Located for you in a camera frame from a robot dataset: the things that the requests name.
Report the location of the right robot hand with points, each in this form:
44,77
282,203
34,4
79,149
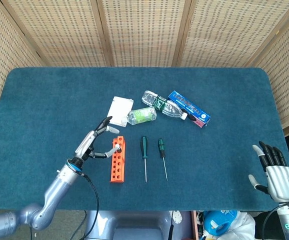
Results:
282,180

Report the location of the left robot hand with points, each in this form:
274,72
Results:
85,145

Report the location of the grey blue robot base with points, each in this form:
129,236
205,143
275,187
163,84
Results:
134,225

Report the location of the orange screwdriver rack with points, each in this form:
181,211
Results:
117,170

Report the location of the large green black screwdriver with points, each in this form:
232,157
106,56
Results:
144,147

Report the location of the small green black screwdriver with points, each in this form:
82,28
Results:
161,147

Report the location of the white plastic box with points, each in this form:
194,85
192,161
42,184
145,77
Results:
119,107

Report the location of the blue felt table cover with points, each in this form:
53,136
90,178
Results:
59,100

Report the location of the white plastic bag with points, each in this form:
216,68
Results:
244,225

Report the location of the light green label water bottle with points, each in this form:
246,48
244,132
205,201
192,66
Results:
142,115

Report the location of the blue white package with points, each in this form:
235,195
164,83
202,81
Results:
219,220

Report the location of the dark green label water bottle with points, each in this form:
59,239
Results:
164,106

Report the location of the brown wooden cabinet edge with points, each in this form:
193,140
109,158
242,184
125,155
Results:
195,225

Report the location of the white round plate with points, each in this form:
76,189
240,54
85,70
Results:
177,217

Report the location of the blue cookie box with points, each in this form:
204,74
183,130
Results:
192,105

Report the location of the woven bamboo folding screen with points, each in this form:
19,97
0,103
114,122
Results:
144,30

